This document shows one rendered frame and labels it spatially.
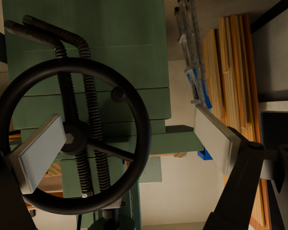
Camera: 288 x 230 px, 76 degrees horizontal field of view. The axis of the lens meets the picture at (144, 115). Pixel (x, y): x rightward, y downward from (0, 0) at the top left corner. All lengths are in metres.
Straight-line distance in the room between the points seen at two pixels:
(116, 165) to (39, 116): 0.26
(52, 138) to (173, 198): 3.27
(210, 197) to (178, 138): 3.02
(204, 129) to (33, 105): 0.50
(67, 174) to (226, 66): 1.62
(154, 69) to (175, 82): 2.57
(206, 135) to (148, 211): 3.33
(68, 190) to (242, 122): 1.60
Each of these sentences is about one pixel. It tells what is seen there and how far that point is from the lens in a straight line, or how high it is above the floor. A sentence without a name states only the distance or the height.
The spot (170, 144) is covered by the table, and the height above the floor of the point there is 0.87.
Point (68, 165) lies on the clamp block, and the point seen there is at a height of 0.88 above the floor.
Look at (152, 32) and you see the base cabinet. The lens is 0.56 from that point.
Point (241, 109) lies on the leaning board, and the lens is 1.84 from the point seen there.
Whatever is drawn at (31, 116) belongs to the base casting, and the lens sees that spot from 0.59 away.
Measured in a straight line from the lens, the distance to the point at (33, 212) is 3.87.
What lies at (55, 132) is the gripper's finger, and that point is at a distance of 0.18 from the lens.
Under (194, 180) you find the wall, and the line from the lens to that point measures 3.35.
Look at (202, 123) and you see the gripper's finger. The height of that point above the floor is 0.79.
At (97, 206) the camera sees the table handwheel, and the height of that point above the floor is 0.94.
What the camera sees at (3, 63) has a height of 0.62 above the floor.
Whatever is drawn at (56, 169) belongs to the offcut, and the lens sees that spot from 0.60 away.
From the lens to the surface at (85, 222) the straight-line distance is 1.03.
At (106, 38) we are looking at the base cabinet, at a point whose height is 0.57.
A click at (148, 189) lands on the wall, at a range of 3.31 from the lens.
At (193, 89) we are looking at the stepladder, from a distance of 1.49.
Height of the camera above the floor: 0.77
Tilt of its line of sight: 2 degrees up
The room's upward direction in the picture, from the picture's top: 176 degrees clockwise
